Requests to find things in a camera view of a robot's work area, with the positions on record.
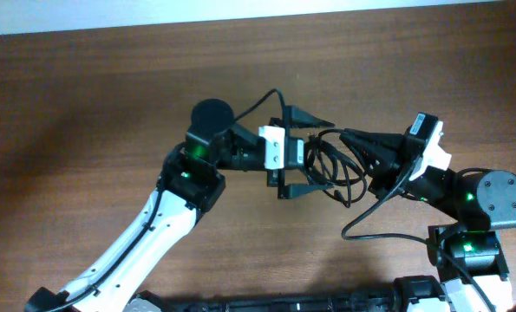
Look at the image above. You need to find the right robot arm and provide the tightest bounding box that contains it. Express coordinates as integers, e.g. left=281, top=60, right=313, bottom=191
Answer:
left=339, top=113, right=516, bottom=311

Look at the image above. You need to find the right camera black cable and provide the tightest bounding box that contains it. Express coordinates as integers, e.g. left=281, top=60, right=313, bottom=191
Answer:
left=341, top=155, right=497, bottom=312

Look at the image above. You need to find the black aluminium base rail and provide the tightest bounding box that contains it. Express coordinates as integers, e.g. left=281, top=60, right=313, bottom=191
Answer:
left=122, top=276, right=454, bottom=312

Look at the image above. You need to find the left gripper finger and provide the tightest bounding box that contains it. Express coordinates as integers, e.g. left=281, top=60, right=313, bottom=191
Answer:
left=283, top=106, right=335, bottom=128
left=278, top=184, right=332, bottom=199

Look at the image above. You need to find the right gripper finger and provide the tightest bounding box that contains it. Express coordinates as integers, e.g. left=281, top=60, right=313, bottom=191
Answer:
left=343, top=128, right=404, bottom=151
left=339, top=133, right=408, bottom=178

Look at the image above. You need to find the camera black cable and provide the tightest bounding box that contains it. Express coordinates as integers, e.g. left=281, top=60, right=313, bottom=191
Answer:
left=341, top=155, right=497, bottom=312
left=40, top=88, right=289, bottom=312

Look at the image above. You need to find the black usb cable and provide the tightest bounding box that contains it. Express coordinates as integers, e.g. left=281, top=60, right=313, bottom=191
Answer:
left=303, top=127, right=369, bottom=209

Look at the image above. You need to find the left camera black cable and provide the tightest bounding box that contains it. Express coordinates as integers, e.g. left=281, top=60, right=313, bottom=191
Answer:
left=40, top=88, right=289, bottom=312

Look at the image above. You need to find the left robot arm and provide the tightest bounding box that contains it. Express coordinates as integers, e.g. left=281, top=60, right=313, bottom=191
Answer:
left=25, top=99, right=331, bottom=312

